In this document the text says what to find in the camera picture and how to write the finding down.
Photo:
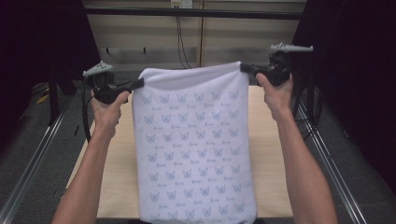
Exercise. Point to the yellow floor item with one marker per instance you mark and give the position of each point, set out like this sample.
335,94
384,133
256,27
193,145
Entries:
43,99

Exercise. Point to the dark curtain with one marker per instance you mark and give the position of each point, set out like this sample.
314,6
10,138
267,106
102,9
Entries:
40,40
358,77

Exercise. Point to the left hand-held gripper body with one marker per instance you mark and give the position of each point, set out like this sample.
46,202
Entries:
106,91

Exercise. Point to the white wall outlet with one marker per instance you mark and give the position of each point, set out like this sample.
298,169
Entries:
182,3

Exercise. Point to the person's right hand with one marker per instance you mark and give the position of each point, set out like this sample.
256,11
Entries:
277,98

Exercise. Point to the small black floor item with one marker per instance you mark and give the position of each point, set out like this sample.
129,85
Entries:
76,130

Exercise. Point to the metal floor rail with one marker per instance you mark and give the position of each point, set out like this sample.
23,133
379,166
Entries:
28,174
333,174

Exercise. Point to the black horizontal bar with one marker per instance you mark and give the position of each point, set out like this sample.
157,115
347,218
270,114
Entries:
193,13

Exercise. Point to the person's left hand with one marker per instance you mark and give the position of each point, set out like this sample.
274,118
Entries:
107,116

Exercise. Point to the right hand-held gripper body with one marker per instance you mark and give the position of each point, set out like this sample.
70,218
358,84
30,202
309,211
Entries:
280,70

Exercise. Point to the black metal stand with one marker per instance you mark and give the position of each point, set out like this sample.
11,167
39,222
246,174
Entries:
53,99

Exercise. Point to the white printed towel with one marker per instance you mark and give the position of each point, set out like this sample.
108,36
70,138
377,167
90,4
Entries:
193,140

